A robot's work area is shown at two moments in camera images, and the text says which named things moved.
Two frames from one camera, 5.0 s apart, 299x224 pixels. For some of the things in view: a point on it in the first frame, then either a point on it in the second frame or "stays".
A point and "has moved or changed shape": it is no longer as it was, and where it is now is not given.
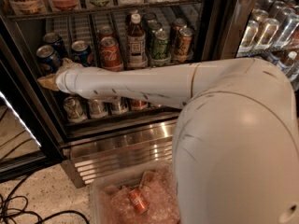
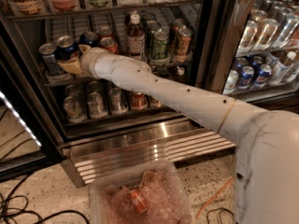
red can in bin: x=138 y=201 stays
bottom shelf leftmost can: x=75 y=108 stays
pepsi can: x=81 y=52 has moved or changed shape
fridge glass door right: x=253 y=21 stays
